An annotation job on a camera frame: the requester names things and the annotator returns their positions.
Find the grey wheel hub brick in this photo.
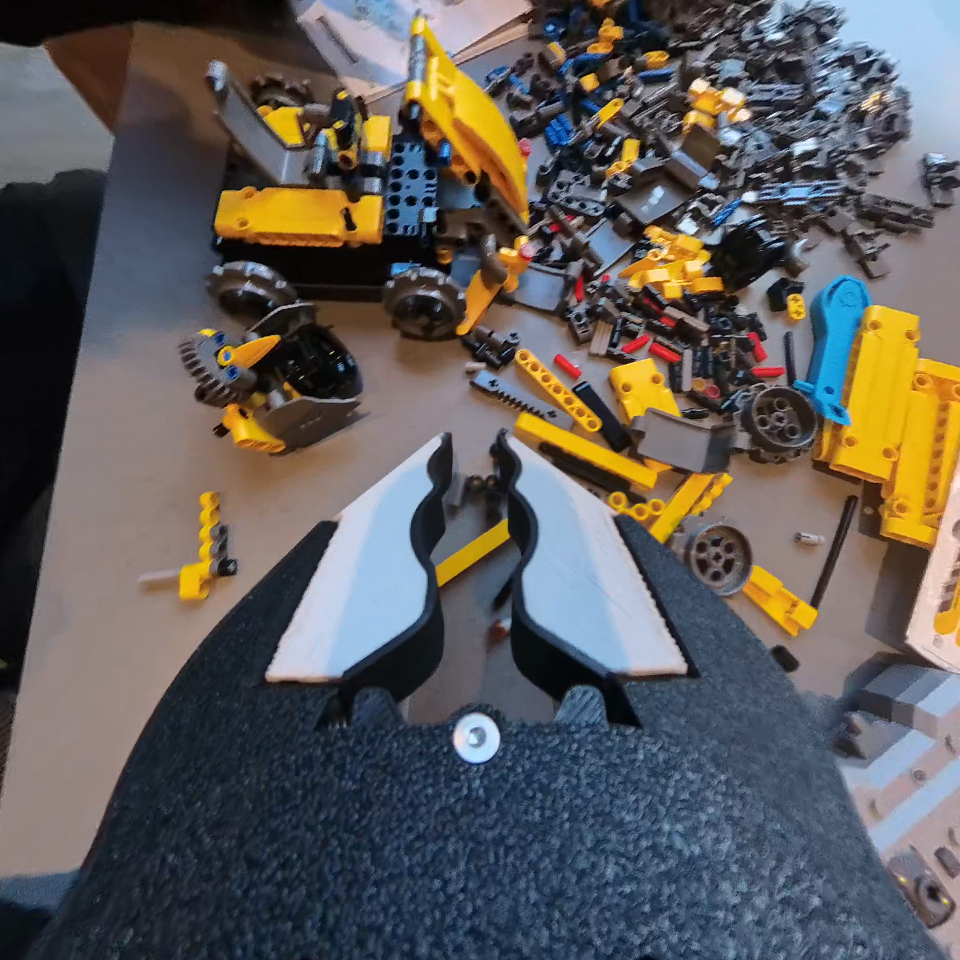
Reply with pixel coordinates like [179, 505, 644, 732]
[741, 384, 820, 465]

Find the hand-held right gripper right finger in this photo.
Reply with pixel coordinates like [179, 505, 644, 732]
[491, 429, 690, 704]

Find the black rubber tyre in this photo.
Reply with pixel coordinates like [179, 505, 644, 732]
[708, 221, 789, 294]

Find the pile of dark grey bricks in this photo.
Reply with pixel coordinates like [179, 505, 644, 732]
[461, 0, 960, 410]

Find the long black axle rod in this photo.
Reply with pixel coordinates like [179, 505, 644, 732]
[810, 495, 858, 609]

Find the grey brick battery hub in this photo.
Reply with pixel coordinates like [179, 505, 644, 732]
[832, 651, 960, 935]

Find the yellow gear brick subassembly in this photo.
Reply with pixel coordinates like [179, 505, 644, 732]
[178, 303, 370, 456]

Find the grey round turntable brick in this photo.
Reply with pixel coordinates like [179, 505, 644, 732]
[684, 522, 753, 597]

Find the grey curved panel brick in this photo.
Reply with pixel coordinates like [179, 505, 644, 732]
[630, 408, 740, 475]

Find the blue brick separator tool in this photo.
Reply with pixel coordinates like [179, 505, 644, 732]
[793, 276, 873, 427]

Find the grey toothed rack brick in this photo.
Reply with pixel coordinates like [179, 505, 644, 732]
[468, 371, 560, 423]

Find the small yellow grey axle assembly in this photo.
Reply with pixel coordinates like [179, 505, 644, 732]
[138, 491, 240, 603]

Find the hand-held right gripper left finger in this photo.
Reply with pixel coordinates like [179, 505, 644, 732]
[264, 432, 455, 702]

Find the sticker sheet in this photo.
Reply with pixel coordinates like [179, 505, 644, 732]
[903, 487, 960, 669]

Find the person's left forearm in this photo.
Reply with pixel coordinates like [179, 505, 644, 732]
[0, 0, 316, 46]

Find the instruction booklet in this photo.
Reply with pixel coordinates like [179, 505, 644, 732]
[292, 0, 535, 102]

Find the yellow black brick vehicle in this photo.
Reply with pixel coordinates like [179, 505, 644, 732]
[206, 15, 535, 342]

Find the grey desk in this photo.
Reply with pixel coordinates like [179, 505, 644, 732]
[0, 0, 960, 879]

